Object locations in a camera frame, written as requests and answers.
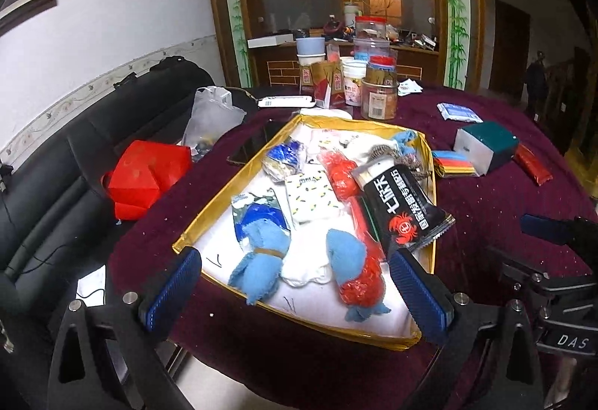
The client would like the white flat box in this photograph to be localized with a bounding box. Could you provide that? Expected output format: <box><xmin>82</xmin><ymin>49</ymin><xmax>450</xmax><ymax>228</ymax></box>
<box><xmin>247</xmin><ymin>35</ymin><xmax>296</xmax><ymax>49</ymax></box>

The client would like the white knitted cloth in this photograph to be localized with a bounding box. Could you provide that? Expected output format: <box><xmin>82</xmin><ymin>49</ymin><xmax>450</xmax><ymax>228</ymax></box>
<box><xmin>279</xmin><ymin>230</ymin><xmax>336</xmax><ymax>288</ymax></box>

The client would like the blue and white tissue pack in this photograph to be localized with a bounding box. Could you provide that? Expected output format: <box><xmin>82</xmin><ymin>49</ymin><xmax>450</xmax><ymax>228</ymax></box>
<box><xmin>231</xmin><ymin>189</ymin><xmax>293</xmax><ymax>253</ymax></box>

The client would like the blue and gold tissue pack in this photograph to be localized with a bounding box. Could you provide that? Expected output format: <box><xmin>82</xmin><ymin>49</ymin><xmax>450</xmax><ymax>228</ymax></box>
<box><xmin>261</xmin><ymin>140</ymin><xmax>308</xmax><ymax>181</ymax></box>

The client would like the white lemon print pack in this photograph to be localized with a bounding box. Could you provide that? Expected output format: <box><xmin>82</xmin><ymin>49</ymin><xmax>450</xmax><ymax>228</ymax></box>
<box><xmin>284</xmin><ymin>171</ymin><xmax>345</xmax><ymax>225</ymax></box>

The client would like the blue towel with brown band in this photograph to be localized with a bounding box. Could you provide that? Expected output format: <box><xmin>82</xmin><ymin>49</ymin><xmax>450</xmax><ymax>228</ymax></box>
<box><xmin>227</xmin><ymin>220</ymin><xmax>292</xmax><ymax>306</ymax></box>

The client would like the red foil pack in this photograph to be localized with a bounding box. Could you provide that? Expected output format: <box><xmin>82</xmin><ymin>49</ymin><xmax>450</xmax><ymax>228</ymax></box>
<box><xmin>513</xmin><ymin>143</ymin><xmax>554</xmax><ymax>185</ymax></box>

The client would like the red mesh bundle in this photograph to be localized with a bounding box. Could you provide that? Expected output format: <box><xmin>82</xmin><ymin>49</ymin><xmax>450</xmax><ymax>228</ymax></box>
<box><xmin>317</xmin><ymin>148</ymin><xmax>364</xmax><ymax>201</ymax></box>

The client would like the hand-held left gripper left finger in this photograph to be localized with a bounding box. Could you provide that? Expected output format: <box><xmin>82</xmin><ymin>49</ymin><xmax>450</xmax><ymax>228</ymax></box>
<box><xmin>47</xmin><ymin>246</ymin><xmax>203</xmax><ymax>410</ymax></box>

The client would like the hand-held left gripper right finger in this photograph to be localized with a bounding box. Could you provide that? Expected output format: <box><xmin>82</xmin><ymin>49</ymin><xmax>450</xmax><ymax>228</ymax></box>
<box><xmin>389</xmin><ymin>248</ymin><xmax>545</xmax><ymax>410</ymax></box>

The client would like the black leather sofa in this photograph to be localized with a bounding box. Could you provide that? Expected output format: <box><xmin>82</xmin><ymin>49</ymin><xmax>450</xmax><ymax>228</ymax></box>
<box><xmin>0</xmin><ymin>57</ymin><xmax>216</xmax><ymax>303</ymax></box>

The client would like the black snack bag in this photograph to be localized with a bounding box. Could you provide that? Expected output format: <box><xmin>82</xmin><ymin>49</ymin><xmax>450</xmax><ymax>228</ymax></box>
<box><xmin>350</xmin><ymin>158</ymin><xmax>457</xmax><ymax>262</ymax></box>

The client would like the blue red yellow cloth pack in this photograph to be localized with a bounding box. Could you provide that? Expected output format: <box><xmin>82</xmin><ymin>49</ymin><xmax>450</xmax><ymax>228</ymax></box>
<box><xmin>432</xmin><ymin>149</ymin><xmax>478</xmax><ymax>179</ymax></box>

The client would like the blue and white cup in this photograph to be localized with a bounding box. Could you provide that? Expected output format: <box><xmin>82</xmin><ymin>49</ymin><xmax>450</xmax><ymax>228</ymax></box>
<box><xmin>295</xmin><ymin>37</ymin><xmax>327</xmax><ymax>66</ymax></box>

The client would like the jar with red-blue lid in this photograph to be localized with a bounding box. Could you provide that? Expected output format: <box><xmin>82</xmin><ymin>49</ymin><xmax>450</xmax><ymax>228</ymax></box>
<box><xmin>366</xmin><ymin>56</ymin><xmax>398</xmax><ymax>86</ymax></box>

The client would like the brown bristly scrubber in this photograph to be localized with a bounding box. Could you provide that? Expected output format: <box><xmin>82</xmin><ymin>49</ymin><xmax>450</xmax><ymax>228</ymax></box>
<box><xmin>368</xmin><ymin>143</ymin><xmax>434</xmax><ymax>180</ymax></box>

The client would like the clear plastic bag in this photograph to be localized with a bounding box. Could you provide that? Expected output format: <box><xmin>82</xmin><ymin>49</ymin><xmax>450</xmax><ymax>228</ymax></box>
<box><xmin>182</xmin><ymin>86</ymin><xmax>247</xmax><ymax>150</ymax></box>

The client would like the white paper sheet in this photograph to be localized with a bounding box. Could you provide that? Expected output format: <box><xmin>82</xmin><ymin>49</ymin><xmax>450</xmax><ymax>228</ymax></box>
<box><xmin>76</xmin><ymin>264</ymin><xmax>109</xmax><ymax>300</ymax></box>

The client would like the clear jar with red lid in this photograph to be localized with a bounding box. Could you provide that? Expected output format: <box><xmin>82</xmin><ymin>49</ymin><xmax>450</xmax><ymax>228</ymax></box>
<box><xmin>353</xmin><ymin>16</ymin><xmax>390</xmax><ymax>60</ymax></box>

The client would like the white printed cup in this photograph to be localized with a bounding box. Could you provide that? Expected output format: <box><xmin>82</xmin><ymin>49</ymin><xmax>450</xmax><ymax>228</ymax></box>
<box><xmin>340</xmin><ymin>57</ymin><xmax>368</xmax><ymax>107</ymax></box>

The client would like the gold-rimmed white tray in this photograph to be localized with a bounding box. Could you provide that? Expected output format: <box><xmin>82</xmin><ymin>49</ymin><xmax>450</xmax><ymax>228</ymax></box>
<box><xmin>171</xmin><ymin>113</ymin><xmax>438</xmax><ymax>351</ymax></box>

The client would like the teal tissue pack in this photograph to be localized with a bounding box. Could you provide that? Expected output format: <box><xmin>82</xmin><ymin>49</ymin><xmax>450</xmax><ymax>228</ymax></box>
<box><xmin>453</xmin><ymin>121</ymin><xmax>520</xmax><ymax>175</ymax></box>

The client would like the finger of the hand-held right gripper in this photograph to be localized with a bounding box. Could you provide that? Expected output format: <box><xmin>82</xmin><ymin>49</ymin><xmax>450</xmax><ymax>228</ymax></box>
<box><xmin>520</xmin><ymin>213</ymin><xmax>598</xmax><ymax>248</ymax></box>

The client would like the blue and white wipes pack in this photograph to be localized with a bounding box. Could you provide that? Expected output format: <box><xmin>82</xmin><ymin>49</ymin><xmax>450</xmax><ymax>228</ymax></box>
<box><xmin>437</xmin><ymin>101</ymin><xmax>482</xmax><ymax>124</ymax></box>

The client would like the white remote control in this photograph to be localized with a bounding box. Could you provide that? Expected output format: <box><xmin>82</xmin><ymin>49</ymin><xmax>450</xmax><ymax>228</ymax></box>
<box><xmin>256</xmin><ymin>95</ymin><xmax>315</xmax><ymax>110</ymax></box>

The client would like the blue towel with red wrap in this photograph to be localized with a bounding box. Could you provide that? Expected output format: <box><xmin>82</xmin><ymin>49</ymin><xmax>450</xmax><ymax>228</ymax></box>
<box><xmin>325</xmin><ymin>228</ymin><xmax>392</xmax><ymax>323</ymax></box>

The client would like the wooden cabinet counter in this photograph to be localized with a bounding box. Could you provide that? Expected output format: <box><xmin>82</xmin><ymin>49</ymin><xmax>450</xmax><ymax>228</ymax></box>
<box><xmin>247</xmin><ymin>38</ymin><xmax>440</xmax><ymax>89</ymax></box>

